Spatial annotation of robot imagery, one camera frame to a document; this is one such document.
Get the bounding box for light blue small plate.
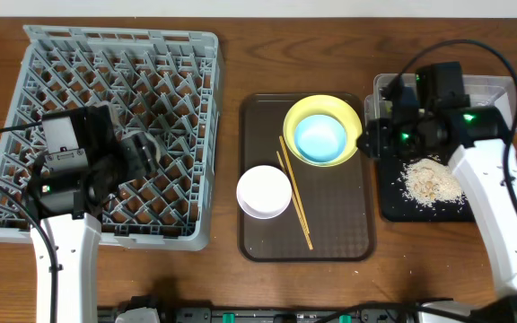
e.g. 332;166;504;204
294;115;346;164

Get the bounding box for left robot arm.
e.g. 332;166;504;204
22;101;162;322

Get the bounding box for food scraps on plate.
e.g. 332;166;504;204
399;158;466;207

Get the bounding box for yellow round plate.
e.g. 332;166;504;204
283;94;363;167

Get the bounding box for clear plastic bin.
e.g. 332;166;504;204
364;74;516;127

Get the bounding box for black rectangular tray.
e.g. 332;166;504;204
376;158;474;223

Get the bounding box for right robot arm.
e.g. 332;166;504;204
357;62;517;322

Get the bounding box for wooden chopstick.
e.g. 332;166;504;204
278;135;310;235
276;151;313;250

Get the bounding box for grey plastic dish rack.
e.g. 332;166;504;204
0;25;223;251

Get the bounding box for white pink bowl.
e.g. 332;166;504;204
236;165;292;220

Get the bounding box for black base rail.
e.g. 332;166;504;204
97;295;448;323

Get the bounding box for small white cup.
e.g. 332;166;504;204
121;130;162;172

